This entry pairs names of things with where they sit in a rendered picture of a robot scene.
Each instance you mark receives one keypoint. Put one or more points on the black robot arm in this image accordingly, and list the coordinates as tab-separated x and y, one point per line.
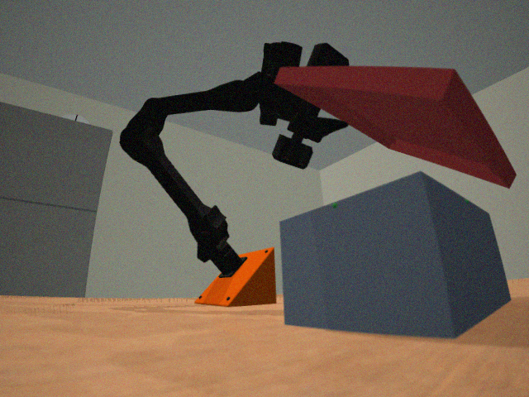
141	141

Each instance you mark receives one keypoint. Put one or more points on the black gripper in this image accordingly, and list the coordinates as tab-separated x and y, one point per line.
305	122

